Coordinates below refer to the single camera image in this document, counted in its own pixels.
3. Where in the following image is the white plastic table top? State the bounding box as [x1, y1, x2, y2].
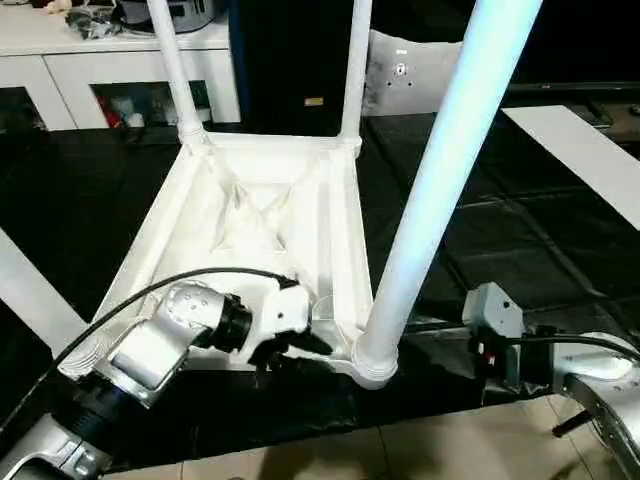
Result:
[56, 131, 402, 392]

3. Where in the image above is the white plastic table leg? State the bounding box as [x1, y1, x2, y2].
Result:
[336, 0, 376, 150]
[351, 0, 546, 392]
[0, 226, 90, 360]
[145, 0, 210, 147]

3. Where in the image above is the black metal stand leg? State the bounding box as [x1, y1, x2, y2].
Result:
[551, 406, 592, 440]

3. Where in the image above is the white flat panel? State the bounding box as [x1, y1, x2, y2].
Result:
[500, 103, 640, 227]

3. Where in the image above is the black work mat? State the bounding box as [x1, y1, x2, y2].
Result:
[0, 112, 640, 474]

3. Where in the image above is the grey printed cushion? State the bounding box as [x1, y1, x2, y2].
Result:
[361, 27, 465, 118]

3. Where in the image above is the black sofa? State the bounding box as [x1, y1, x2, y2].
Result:
[228, 0, 640, 137]

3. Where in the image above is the white glass-door cabinet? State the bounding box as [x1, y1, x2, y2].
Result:
[0, 0, 242, 133]

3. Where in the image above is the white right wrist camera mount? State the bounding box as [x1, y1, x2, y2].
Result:
[459, 280, 526, 397]

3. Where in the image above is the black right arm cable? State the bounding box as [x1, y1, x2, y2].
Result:
[518, 326, 640, 362]

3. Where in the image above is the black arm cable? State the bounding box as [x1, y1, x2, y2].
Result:
[518, 326, 640, 362]
[0, 266, 302, 432]

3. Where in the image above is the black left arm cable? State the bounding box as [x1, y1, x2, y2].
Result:
[0, 266, 302, 432]

